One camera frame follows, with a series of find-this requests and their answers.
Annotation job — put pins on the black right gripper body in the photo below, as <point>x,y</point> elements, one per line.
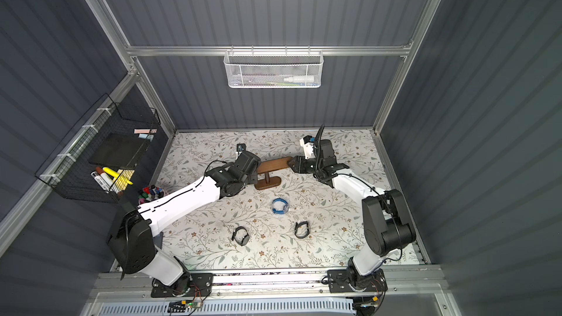
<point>300,164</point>

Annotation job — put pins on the wooden T-bar watch stand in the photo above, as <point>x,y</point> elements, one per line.
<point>264,179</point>

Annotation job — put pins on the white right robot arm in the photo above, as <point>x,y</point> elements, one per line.
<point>387,222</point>

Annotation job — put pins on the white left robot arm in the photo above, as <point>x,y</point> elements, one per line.
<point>132,233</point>

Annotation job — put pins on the blue white wrist watch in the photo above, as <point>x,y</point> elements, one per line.
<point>280,206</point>

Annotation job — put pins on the black slim band watch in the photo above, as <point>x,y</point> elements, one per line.
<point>302,229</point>

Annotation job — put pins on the white tube in basket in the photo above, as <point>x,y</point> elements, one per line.
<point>300,80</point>

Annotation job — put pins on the pink cup with markers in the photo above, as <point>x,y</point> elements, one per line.
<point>149,194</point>

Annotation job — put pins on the yellow highlighter marker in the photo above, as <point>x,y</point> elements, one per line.
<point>122,177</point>

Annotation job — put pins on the white marker in basket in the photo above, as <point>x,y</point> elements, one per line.
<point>101,181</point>

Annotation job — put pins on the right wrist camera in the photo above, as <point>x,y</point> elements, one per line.
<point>308,145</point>

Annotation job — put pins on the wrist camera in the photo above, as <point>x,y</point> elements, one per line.
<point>241,147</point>
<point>308,145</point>

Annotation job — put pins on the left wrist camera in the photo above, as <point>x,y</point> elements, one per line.
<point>241,147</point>

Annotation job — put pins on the white wire mesh basket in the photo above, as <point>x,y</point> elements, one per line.
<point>268,71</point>

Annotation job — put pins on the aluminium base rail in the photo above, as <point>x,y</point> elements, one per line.
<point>276,283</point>

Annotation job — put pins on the black wire wall basket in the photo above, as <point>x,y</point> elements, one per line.
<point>117,137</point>

